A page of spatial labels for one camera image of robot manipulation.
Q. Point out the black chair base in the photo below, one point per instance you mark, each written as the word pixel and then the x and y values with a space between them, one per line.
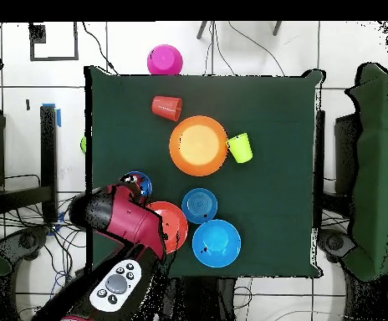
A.
pixel 26 240

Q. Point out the dark grey chair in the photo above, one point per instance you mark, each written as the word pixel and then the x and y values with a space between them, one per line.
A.
pixel 334 242

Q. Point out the grey tripod legs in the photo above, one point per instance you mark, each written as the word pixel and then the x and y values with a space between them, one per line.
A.
pixel 202 30

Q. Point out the shallow red-orange bowl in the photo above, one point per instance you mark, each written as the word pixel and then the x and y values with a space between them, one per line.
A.
pixel 175 220

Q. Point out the small dark blue bowl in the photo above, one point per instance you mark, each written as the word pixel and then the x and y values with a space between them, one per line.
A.
pixel 147 187

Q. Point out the black bench frame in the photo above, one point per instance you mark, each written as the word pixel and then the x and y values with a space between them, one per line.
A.
pixel 48 150

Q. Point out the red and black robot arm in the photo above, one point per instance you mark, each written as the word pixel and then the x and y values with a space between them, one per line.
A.
pixel 127 217

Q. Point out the medium blue bowl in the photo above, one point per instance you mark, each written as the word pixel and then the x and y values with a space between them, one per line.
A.
pixel 216 243

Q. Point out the red-orange cup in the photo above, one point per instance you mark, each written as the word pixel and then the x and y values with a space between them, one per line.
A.
pixel 166 108

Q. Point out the large light orange bowl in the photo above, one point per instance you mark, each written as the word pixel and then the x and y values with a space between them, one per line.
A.
pixel 198 145

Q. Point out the small light blue bowl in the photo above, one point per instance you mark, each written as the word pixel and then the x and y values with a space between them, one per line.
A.
pixel 199 205

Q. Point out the light green bowl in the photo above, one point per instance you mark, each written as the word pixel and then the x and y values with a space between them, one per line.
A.
pixel 83 144

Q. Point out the large pink bowl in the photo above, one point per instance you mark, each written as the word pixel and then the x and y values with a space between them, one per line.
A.
pixel 164 60

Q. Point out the dark green tablecloth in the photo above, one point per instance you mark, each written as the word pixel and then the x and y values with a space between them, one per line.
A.
pixel 274 117

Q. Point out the light green cup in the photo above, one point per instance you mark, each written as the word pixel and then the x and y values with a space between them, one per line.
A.
pixel 239 148

